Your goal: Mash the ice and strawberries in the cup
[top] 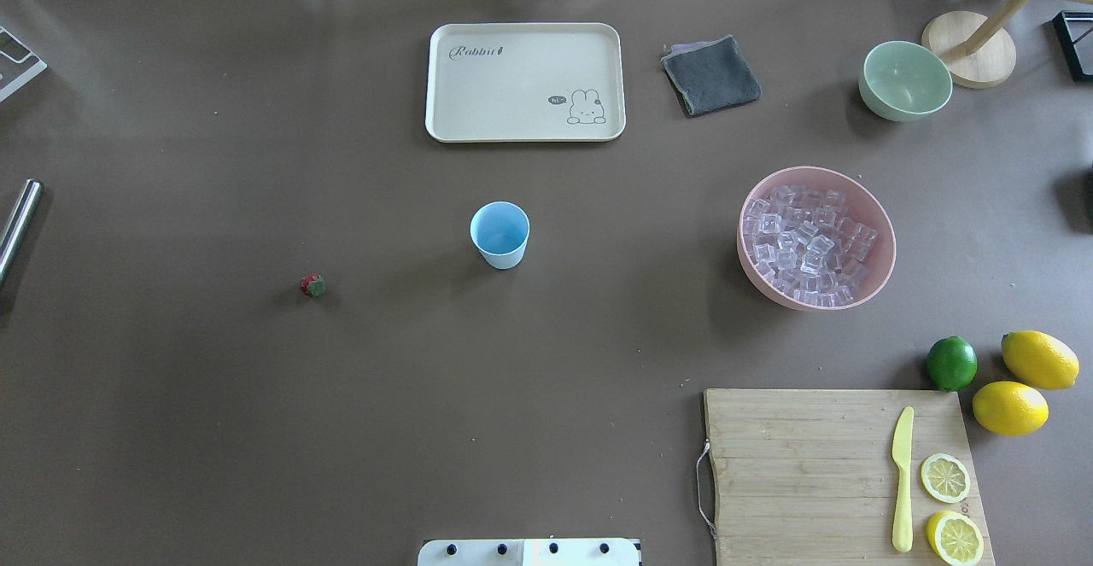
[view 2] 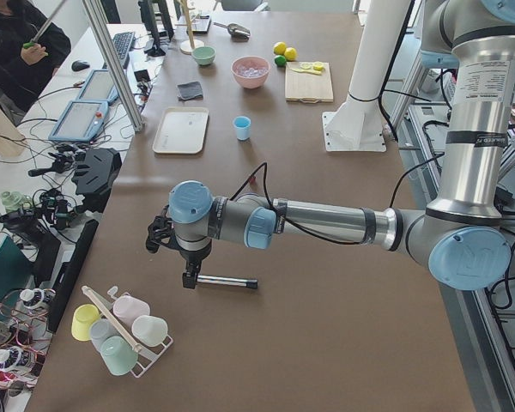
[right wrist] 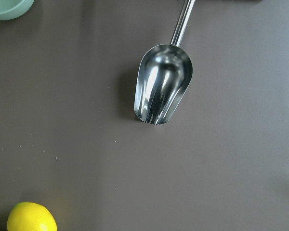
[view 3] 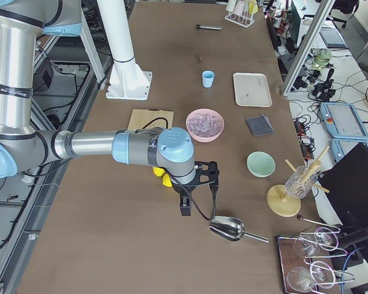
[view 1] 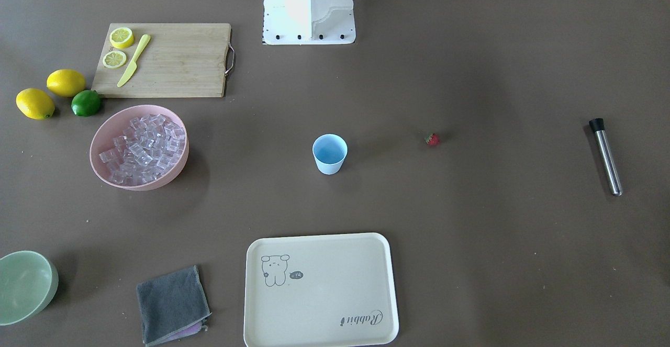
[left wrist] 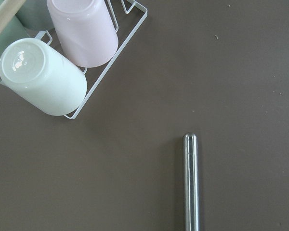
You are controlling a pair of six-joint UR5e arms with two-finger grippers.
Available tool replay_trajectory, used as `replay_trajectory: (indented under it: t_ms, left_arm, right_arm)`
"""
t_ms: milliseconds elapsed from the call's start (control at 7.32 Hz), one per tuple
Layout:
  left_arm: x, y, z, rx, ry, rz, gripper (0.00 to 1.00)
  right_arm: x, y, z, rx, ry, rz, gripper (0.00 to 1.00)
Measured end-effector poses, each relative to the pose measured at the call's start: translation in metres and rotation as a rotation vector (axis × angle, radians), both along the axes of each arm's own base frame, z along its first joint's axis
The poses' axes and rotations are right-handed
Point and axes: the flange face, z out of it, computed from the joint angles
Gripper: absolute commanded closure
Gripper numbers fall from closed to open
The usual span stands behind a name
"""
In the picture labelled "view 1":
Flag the clear fake ice cubes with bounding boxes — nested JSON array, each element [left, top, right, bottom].
[[94, 114, 187, 187]]

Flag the steel muddler black tip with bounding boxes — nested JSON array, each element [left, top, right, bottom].
[[589, 118, 623, 197]]

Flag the light blue cup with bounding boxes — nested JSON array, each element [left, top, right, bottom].
[[312, 134, 349, 175]]

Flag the small red strawberry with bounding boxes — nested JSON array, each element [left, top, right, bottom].
[[425, 133, 440, 147]]

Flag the cream rectangular tray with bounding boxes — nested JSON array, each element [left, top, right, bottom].
[[243, 232, 399, 346]]

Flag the bamboo cutting board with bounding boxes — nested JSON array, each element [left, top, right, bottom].
[[91, 23, 234, 98]]

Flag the pink bowl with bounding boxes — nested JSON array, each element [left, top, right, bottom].
[[89, 105, 191, 191]]

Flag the grey folded cloth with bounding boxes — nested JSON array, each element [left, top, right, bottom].
[[136, 265, 211, 346]]

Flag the yellow plastic knife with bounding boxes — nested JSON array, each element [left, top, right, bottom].
[[117, 34, 152, 87]]

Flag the lower lemon half slice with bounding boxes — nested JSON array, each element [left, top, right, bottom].
[[101, 50, 127, 70]]

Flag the lemon half slice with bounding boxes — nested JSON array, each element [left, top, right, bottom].
[[101, 50, 127, 70], [108, 27, 135, 49]]

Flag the upper lemon half slice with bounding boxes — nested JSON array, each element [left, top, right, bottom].
[[108, 27, 135, 49]]

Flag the green lime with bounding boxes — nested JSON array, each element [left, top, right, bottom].
[[70, 90, 102, 117]]

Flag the yellow lemon near board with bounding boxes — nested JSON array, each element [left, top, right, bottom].
[[46, 69, 86, 97]]

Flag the green bowl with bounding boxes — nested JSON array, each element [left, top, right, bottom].
[[1, 251, 59, 326]]

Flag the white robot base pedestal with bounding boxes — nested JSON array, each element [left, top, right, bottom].
[[262, 0, 356, 45]]

